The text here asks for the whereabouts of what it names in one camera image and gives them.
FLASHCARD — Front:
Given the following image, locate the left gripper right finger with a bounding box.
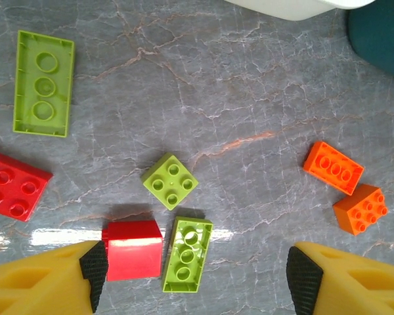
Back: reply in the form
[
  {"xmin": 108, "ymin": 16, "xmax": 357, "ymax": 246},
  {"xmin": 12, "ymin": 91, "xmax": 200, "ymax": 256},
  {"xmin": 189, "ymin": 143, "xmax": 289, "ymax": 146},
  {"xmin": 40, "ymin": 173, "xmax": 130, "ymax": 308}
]
[{"xmin": 286, "ymin": 241, "xmax": 394, "ymax": 315}]

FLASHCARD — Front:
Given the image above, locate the white plastic container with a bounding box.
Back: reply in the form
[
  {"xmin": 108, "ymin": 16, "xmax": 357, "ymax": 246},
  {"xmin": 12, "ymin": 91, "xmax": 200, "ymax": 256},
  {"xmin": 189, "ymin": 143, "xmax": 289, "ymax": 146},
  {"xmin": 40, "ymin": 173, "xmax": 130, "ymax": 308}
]
[{"xmin": 222, "ymin": 0, "xmax": 377, "ymax": 22}]

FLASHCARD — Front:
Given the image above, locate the green long lego brick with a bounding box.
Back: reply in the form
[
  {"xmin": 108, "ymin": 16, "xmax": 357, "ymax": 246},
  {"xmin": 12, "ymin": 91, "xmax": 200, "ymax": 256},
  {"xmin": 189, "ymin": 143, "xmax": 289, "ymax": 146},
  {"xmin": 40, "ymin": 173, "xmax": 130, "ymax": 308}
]
[{"xmin": 162, "ymin": 216, "xmax": 214, "ymax": 294}]

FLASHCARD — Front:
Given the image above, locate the orange long lego brick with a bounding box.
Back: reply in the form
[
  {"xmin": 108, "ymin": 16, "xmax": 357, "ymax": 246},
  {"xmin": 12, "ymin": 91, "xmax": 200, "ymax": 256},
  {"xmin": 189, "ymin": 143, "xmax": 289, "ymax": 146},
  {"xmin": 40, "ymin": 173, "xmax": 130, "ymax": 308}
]
[{"xmin": 303, "ymin": 140, "xmax": 365, "ymax": 197}]

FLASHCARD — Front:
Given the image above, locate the orange square lego brick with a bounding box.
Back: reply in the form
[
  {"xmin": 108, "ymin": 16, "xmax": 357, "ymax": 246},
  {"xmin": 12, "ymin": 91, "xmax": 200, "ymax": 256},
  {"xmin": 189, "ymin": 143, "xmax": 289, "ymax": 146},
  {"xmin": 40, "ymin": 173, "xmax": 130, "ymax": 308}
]
[{"xmin": 332, "ymin": 183, "xmax": 389, "ymax": 236}]

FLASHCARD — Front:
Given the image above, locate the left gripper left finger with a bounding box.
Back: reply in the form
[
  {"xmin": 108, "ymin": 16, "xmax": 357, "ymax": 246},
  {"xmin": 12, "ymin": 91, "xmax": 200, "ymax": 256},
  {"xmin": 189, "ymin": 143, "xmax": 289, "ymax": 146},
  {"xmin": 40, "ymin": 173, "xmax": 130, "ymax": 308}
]
[{"xmin": 0, "ymin": 239, "xmax": 110, "ymax": 315}]

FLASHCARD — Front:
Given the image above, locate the red square lego brick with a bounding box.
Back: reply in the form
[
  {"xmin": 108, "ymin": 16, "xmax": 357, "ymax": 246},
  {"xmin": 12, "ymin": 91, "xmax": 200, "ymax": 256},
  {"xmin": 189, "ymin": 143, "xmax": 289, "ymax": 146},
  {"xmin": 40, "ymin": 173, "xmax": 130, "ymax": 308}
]
[{"xmin": 101, "ymin": 219, "xmax": 164, "ymax": 282}]

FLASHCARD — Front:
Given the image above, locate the teal plastic container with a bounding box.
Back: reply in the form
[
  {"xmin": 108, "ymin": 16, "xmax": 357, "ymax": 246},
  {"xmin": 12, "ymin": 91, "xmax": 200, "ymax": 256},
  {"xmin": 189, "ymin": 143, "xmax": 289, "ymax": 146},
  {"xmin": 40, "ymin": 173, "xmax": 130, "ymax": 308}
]
[{"xmin": 346, "ymin": 0, "xmax": 394, "ymax": 81}]

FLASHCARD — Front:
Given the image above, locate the green square lego brick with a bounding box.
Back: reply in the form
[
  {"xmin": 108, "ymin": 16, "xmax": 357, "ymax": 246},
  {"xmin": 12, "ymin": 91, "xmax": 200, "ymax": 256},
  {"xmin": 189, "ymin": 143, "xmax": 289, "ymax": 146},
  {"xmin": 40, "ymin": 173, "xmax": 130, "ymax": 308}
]
[{"xmin": 140, "ymin": 152, "xmax": 200, "ymax": 211}]

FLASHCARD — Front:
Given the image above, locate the green large lego plate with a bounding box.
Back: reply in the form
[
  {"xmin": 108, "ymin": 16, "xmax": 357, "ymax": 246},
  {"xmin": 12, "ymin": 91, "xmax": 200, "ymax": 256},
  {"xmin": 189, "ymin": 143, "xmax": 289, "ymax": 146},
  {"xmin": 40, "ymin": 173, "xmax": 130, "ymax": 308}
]
[{"xmin": 12, "ymin": 30, "xmax": 76, "ymax": 138}]

